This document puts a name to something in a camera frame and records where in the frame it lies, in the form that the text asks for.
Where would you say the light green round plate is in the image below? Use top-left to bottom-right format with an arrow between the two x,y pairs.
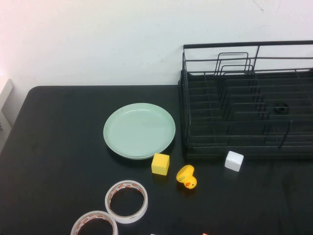
103,103 -> 177,161

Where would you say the yellow foam cube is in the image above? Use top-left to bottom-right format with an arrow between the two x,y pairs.
151,153 -> 170,176

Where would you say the yellow rubber duck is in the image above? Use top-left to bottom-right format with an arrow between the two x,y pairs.
176,164 -> 198,190

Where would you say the white foam cube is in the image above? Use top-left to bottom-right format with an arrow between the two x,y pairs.
224,150 -> 245,173

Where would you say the clear tape roll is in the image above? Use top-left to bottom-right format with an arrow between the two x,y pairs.
105,180 -> 149,224

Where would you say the white tape roll red print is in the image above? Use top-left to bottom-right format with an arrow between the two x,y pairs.
70,210 -> 118,235

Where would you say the black wire dish rack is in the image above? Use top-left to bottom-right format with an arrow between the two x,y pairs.
178,70 -> 313,161
182,40 -> 313,152

